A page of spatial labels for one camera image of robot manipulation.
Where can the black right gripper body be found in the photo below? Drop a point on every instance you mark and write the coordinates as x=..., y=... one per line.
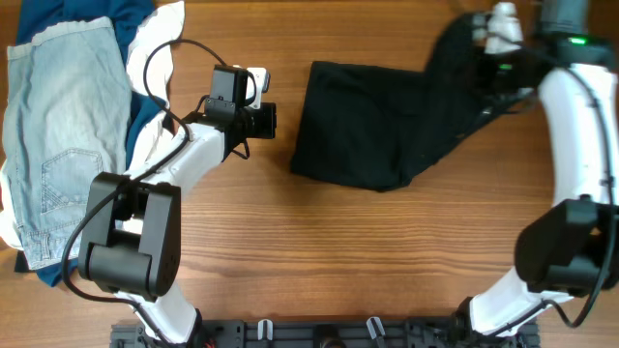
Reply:
x=497, y=73

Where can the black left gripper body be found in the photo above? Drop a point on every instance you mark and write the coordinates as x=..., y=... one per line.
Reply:
x=258, y=123

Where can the black shorts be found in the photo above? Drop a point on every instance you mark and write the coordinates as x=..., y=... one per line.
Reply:
x=376, y=128

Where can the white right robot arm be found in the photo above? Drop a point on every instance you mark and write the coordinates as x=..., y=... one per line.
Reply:
x=568, y=256

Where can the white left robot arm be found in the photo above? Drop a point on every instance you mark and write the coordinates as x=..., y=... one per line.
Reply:
x=131, y=246

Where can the white garment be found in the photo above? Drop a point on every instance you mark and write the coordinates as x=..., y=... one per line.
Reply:
x=155, y=58

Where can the light blue denim shorts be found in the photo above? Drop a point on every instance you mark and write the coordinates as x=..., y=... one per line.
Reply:
x=68, y=113

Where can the dark blue garment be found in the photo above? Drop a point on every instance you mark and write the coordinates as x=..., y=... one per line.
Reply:
x=35, y=17

